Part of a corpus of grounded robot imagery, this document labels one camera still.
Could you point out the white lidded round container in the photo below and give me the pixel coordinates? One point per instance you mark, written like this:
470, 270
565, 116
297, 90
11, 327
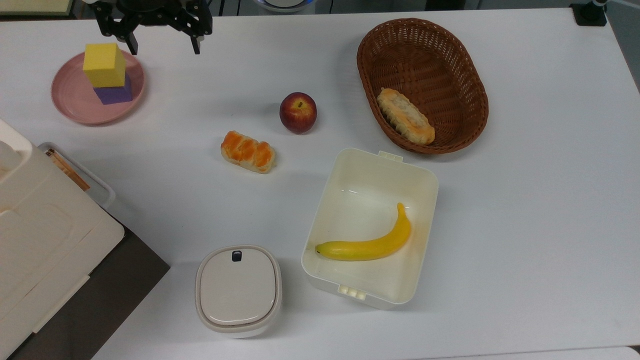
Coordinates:
238, 290

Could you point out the pink plate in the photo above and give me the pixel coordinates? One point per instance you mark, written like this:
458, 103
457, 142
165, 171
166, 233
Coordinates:
75, 102

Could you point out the beige framed board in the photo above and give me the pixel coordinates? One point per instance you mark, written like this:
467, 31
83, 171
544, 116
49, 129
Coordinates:
35, 6

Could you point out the orange glazed bread roll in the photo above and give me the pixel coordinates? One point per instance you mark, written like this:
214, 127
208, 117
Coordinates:
248, 152

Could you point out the yellow foam cube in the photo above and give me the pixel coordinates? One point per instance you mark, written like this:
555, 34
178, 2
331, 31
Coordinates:
104, 65

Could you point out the cream microwave appliance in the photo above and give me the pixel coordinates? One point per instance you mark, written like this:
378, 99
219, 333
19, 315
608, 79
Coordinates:
45, 240

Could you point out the pale long bread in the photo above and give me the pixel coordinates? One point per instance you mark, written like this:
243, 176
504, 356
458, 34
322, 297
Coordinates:
405, 117

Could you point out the purple foam cube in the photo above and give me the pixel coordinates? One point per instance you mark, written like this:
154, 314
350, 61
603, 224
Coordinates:
115, 93

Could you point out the brown wicker basket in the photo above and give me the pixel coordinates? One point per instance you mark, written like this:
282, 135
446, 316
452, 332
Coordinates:
430, 55

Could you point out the red apple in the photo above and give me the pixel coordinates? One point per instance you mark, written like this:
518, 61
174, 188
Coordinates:
298, 114

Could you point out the yellow banana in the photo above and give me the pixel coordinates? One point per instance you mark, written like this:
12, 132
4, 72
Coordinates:
370, 246

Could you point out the cream open lunch box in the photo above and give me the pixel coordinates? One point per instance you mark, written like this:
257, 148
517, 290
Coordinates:
365, 190

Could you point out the clear plastic tray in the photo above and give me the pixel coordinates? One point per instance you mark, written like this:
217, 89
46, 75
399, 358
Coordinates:
100, 192

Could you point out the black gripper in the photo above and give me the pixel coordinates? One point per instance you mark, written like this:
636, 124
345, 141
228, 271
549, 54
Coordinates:
150, 12

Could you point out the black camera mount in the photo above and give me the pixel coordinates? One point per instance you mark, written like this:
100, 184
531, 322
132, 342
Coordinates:
589, 15

